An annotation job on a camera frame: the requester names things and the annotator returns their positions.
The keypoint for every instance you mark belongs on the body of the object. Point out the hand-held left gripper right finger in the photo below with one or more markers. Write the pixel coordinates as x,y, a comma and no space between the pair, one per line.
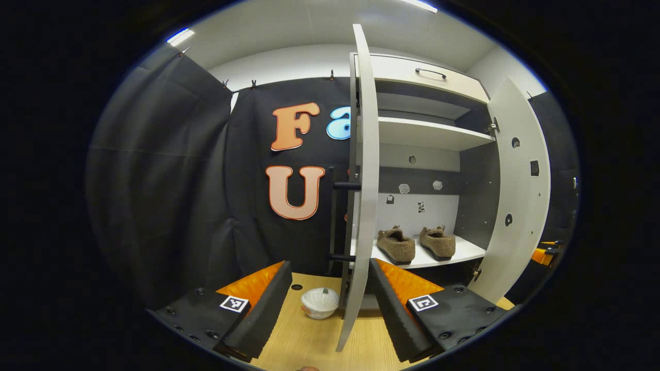
386,309

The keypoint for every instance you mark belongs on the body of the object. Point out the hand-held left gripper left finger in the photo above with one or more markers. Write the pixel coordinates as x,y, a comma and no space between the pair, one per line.
268,309

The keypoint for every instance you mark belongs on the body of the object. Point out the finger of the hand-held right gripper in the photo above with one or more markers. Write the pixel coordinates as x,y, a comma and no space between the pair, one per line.
553,243
542,256

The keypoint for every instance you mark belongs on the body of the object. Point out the white cabinet door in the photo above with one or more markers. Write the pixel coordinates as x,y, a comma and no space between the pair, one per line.
368,180
515,196

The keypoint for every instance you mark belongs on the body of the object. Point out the brown fuzzy shoe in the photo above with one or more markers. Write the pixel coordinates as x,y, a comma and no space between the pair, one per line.
397,247
438,245

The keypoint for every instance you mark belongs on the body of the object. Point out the white shoe cabinet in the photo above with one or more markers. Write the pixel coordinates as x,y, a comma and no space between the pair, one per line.
438,211

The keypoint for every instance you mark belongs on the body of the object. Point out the white cabinet shelf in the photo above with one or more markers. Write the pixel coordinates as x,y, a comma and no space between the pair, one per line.
428,134
464,251

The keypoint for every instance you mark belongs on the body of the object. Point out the white cabinet drawer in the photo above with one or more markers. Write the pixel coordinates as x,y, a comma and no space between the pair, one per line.
397,67

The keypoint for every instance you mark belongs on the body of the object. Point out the white round lidded bowl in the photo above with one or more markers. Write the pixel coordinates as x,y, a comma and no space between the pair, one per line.
319,304

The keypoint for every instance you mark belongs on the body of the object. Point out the black backdrop cloth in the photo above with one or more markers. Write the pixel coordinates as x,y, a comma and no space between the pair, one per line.
170,180

